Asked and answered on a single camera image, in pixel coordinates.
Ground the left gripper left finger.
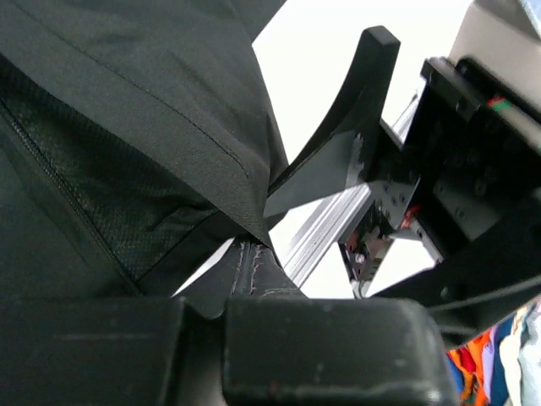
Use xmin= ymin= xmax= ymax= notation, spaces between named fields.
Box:
xmin=0 ymin=236 xmax=254 ymax=406

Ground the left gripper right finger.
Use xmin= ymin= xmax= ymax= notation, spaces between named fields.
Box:
xmin=221 ymin=243 xmax=460 ymax=406

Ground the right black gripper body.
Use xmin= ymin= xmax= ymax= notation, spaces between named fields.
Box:
xmin=337 ymin=57 xmax=541 ymax=297

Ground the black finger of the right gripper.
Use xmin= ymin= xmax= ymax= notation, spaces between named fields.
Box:
xmin=264 ymin=25 xmax=400 ymax=218

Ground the black jacket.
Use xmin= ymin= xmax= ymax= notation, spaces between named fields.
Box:
xmin=1 ymin=1 xmax=287 ymax=299

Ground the aluminium table frame rail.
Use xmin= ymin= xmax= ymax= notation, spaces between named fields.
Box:
xmin=281 ymin=92 xmax=424 ymax=288

